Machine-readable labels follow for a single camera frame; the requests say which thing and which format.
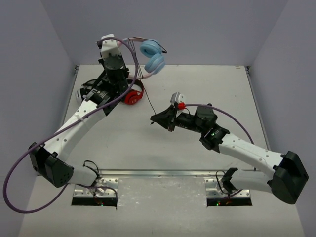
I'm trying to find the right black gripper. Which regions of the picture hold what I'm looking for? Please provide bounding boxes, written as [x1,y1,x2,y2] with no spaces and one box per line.
[151,105,206,134]

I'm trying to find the black headphone audio cable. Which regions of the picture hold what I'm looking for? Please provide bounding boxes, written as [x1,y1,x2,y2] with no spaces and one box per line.
[124,37,168,125]

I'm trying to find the pink blue cat-ear headphones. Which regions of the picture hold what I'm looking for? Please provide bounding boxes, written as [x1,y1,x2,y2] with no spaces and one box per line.
[122,37,167,80]

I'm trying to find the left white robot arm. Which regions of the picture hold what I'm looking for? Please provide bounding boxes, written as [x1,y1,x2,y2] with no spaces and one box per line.
[29,55,129,188]

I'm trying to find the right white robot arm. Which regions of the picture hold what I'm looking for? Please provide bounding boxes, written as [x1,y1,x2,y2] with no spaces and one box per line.
[150,102,309,204]

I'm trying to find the red black headphones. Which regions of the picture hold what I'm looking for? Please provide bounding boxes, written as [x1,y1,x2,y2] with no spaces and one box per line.
[123,79,145,105]

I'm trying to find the white black headphones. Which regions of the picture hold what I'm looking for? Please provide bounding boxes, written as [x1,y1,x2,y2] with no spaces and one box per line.
[75,79,96,106]

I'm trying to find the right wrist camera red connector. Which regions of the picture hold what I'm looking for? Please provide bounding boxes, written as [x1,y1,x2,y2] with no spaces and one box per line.
[170,92,186,110]

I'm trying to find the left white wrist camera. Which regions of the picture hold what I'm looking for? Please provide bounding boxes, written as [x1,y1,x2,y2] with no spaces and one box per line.
[96,34,121,60]

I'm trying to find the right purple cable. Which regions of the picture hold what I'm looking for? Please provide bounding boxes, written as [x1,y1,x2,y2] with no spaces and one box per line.
[184,103,255,145]

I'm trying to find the aluminium rail table edge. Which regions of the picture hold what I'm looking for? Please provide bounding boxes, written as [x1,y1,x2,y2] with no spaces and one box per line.
[98,168,262,179]

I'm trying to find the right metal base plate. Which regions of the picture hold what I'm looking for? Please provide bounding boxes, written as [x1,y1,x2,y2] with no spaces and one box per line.
[204,176,250,199]

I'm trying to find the metal base plate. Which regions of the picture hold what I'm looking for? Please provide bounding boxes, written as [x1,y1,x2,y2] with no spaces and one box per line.
[204,176,250,199]
[73,176,119,198]

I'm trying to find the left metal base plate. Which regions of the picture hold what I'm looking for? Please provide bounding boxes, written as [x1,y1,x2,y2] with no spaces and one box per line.
[73,176,119,198]

